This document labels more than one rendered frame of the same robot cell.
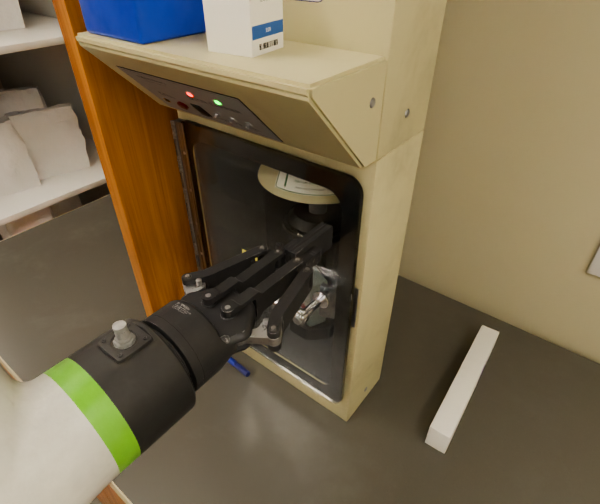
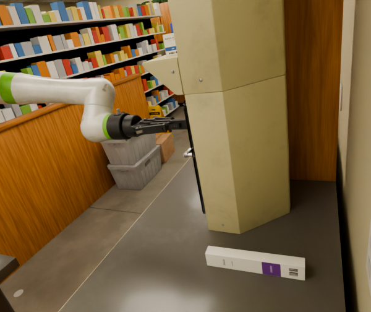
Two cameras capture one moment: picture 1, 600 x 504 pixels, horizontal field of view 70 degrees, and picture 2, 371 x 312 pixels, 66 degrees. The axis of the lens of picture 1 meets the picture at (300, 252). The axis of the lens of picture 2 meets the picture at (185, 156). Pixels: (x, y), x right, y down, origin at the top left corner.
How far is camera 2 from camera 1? 88 cm
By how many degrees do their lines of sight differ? 68
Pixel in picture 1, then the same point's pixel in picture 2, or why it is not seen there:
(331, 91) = (149, 65)
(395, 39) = (179, 52)
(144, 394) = (110, 122)
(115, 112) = not seen: hidden behind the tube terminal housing
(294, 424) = (200, 216)
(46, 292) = not seen: hidden behind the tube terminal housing
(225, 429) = (189, 202)
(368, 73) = (167, 62)
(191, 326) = (128, 117)
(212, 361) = (127, 128)
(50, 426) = (99, 117)
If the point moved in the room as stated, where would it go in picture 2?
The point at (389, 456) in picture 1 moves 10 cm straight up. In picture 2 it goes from (197, 246) to (192, 221)
